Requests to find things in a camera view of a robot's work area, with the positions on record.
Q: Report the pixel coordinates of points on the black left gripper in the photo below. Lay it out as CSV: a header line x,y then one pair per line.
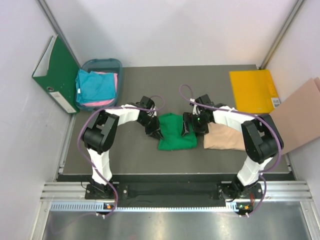
x,y
154,131

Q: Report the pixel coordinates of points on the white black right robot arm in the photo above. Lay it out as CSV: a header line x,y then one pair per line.
x,y
261,138

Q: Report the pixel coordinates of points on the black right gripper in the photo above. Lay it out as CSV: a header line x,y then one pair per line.
x,y
189,117

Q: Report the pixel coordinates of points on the green lever arch binder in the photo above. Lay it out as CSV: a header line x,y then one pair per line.
x,y
56,73

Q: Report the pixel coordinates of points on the pink t shirt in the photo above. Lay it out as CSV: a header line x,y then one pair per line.
x,y
100,102

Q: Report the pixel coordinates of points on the green t shirt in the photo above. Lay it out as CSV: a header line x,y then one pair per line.
x,y
171,126

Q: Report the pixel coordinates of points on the beige t shirt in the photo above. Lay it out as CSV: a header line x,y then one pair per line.
x,y
222,137

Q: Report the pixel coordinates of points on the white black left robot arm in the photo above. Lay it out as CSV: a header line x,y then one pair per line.
x,y
99,134

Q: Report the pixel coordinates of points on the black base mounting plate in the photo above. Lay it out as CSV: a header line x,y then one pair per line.
x,y
131,190

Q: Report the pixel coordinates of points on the aluminium frame rail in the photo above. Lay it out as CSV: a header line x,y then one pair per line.
x,y
274,191

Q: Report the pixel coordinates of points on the blue t shirt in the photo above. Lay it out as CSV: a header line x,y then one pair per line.
x,y
96,86

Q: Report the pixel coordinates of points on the teal plastic bin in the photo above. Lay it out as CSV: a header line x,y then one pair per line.
x,y
98,84

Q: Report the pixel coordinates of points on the grey slotted cable duct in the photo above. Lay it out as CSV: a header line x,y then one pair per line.
x,y
103,207

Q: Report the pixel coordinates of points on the yellow folder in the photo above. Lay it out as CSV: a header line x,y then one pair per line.
x,y
254,91

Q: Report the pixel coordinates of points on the brown cardboard sheet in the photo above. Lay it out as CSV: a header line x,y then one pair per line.
x,y
297,119

